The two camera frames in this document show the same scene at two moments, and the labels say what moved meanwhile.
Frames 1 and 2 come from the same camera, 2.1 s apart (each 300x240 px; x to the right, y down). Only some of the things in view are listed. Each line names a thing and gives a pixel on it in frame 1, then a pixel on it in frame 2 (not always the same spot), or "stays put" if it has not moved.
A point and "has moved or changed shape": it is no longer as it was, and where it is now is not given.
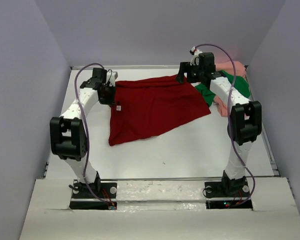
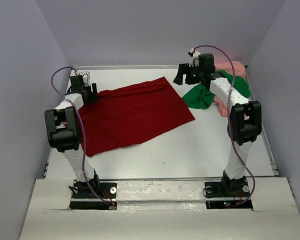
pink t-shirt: [235, 67] stays put
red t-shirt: [143, 108] has moved or changed shape
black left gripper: [111, 101] -> [92, 98]
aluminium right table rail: [274, 165] stays put
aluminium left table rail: [46, 167] stays put
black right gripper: [185, 67] stays put
